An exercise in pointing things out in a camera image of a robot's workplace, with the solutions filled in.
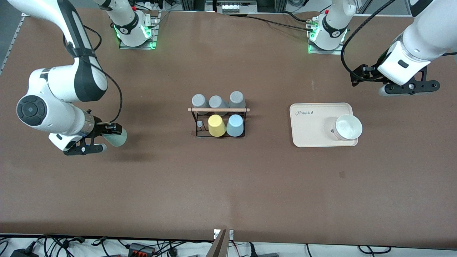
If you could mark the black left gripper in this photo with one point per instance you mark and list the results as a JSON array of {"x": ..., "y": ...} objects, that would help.
[{"x": 371, "y": 71}]

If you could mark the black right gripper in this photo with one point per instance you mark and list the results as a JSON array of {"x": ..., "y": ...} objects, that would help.
[{"x": 99, "y": 128}]

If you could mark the pale green cup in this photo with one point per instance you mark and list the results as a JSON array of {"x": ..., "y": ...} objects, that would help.
[{"x": 117, "y": 139}]

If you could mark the light blue cup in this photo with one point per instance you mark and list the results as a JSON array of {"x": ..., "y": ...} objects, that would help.
[{"x": 235, "y": 126}]

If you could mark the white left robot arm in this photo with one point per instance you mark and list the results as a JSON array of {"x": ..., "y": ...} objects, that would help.
[{"x": 428, "y": 35}]

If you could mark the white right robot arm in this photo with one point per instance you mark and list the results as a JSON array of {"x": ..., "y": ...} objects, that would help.
[{"x": 53, "y": 85}]

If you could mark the white bowl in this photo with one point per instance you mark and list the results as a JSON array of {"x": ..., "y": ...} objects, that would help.
[{"x": 348, "y": 126}]

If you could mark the beige tray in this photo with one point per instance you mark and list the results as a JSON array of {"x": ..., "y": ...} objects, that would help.
[{"x": 317, "y": 125}]

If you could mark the grey cup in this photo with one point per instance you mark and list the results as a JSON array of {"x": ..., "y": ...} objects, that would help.
[
  {"x": 199, "y": 100},
  {"x": 216, "y": 101},
  {"x": 236, "y": 98}
]

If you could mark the yellow cup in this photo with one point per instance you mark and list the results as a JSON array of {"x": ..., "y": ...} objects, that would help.
[{"x": 217, "y": 126}]

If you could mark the black power strip orange switches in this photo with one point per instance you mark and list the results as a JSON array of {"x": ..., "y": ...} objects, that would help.
[{"x": 141, "y": 249}]

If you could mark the white socket strip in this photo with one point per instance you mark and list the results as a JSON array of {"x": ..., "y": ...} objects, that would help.
[{"x": 230, "y": 8}]

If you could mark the black power adapter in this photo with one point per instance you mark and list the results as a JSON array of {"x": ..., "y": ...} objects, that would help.
[{"x": 23, "y": 253}]

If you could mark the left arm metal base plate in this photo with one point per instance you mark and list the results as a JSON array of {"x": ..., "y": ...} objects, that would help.
[{"x": 339, "y": 51}]

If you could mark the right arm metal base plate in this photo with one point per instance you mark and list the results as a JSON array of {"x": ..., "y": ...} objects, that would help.
[{"x": 154, "y": 32}]

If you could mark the aluminium table rail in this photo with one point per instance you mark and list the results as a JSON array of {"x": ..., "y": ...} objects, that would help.
[{"x": 14, "y": 37}]

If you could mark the grey camera stand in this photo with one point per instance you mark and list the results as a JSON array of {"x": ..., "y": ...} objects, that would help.
[{"x": 218, "y": 248}]

